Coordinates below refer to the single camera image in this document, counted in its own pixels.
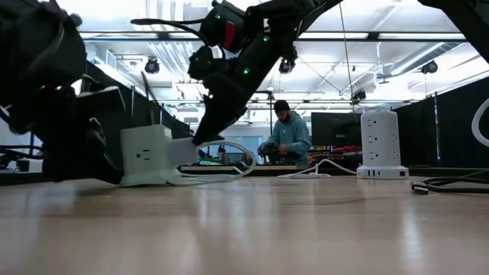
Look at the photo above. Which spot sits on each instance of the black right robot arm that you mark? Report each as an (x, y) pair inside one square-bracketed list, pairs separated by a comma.
[(275, 15)]

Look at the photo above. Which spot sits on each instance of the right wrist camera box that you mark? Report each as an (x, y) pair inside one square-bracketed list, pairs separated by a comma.
[(223, 28)]

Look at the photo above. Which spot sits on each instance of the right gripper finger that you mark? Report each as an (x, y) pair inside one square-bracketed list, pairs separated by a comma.
[(233, 124), (212, 122)]

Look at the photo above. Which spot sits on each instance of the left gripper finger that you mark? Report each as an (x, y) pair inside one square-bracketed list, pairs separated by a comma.
[(101, 160), (101, 100)]

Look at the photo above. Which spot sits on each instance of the black curtain white logo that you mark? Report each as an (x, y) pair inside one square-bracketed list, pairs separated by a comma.
[(458, 126)]

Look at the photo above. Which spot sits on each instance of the black ceiling spotlight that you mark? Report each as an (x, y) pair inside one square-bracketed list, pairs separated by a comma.
[(429, 67), (286, 65), (152, 65)]

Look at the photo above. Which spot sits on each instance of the black aluminium table frame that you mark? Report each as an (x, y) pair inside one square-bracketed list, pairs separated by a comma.
[(439, 171)]

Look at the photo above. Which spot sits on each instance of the person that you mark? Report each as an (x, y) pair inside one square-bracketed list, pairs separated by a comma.
[(292, 135), (221, 151)]

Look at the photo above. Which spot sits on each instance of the black curtain partition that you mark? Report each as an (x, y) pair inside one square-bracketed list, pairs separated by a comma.
[(145, 114)]

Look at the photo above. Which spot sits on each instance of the mint green power cube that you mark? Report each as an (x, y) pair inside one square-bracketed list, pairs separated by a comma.
[(147, 154)]

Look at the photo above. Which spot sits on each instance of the background black robot arm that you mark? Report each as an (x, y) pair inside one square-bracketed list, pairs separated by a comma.
[(15, 153)]

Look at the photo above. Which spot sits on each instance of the white tower power strip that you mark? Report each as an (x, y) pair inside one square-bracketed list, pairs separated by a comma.
[(382, 145)]

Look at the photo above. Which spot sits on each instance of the black overhead rig beam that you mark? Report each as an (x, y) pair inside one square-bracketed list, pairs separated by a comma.
[(382, 36)]

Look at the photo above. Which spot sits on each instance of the black monitor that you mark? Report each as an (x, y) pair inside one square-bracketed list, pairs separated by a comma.
[(336, 129)]

